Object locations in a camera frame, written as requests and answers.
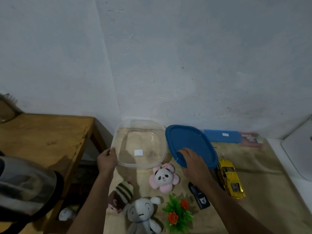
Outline beige table cover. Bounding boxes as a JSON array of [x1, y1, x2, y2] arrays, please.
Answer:
[[103, 138, 312, 234]]

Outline person's left hand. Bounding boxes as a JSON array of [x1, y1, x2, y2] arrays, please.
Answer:
[[97, 147, 118, 174]]

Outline steel electric kettle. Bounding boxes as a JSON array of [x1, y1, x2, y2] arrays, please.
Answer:
[[0, 151, 64, 223]]

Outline green plastic plant orange flowers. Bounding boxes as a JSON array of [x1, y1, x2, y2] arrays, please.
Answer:
[[163, 194, 195, 234]]

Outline wooden side table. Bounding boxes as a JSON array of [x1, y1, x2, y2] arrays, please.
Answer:
[[0, 113, 108, 234]]

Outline clear plastic container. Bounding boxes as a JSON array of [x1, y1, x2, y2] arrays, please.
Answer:
[[111, 117, 168, 170]]

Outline white appliance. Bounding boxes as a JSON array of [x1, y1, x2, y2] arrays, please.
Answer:
[[266, 114, 312, 215]]

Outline grey white plush toy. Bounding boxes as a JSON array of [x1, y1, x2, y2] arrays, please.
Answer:
[[122, 196, 162, 234]]

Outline brown striped plush toy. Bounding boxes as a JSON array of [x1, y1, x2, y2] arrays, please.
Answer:
[[107, 180, 134, 214]]

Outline blue rectangular box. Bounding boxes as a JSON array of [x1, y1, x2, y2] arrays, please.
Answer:
[[203, 129, 242, 144]]

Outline person's right forearm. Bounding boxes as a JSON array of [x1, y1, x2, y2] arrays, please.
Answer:
[[194, 179, 274, 234]]

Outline person's left forearm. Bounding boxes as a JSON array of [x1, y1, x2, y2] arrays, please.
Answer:
[[66, 171, 115, 234]]

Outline person's right hand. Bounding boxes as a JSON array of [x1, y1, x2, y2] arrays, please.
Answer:
[[178, 148, 214, 187]]

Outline pink printed packet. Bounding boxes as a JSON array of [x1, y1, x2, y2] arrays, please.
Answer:
[[240, 132, 265, 148]]

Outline small white object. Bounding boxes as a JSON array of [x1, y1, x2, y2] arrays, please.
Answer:
[[59, 208, 76, 221]]

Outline black toy car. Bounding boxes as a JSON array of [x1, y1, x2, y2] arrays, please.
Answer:
[[188, 182, 211, 210]]

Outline blue plastic lid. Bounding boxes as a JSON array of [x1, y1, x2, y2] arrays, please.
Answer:
[[165, 124, 219, 170]]

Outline pink panda plush toy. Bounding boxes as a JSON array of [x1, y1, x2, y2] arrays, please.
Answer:
[[148, 163, 180, 194]]

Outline yellow toy car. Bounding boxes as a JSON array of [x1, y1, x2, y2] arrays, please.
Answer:
[[217, 158, 246, 200]]

